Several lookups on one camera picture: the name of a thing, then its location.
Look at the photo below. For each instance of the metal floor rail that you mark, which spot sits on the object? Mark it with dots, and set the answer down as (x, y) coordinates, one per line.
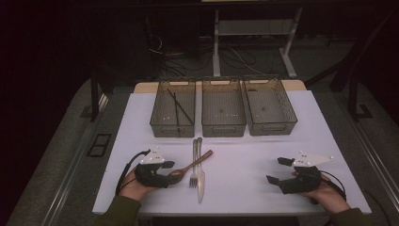
(376, 163)
(67, 182)

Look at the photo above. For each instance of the black chopstick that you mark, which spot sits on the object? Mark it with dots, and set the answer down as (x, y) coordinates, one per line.
(176, 113)
(180, 106)

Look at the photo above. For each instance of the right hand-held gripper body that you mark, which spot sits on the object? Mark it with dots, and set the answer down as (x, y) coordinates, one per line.
(301, 183)

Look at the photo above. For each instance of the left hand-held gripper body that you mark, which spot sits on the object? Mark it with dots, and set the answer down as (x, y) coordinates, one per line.
(150, 177)

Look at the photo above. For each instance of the metal table knife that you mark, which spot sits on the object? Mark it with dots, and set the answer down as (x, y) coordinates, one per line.
(201, 185)

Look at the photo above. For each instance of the grey mesh basket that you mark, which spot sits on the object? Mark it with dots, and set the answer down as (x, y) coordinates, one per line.
(163, 108)
(223, 108)
(269, 106)

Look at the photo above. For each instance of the white metal table frame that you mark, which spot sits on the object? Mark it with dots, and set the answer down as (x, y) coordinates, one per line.
(216, 59)

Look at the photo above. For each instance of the person's left hand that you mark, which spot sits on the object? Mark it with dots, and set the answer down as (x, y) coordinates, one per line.
(133, 188)

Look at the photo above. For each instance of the wooden spoon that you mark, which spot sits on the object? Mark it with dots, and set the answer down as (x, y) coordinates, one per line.
(205, 156)

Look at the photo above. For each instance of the black metal stand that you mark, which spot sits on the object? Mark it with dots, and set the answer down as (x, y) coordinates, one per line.
(354, 94)
(94, 100)

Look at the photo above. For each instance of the metal fork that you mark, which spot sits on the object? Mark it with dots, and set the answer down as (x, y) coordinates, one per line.
(194, 182)

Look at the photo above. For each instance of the person's right hand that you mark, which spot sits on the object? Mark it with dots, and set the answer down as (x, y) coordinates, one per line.
(327, 196)

